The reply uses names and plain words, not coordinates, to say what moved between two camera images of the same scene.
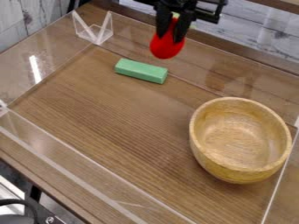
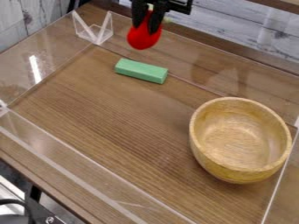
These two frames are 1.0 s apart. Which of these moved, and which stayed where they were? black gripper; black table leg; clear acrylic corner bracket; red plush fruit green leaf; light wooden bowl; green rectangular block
Moved: black gripper; red plush fruit green leaf
Stayed: green rectangular block; black table leg; light wooden bowl; clear acrylic corner bracket
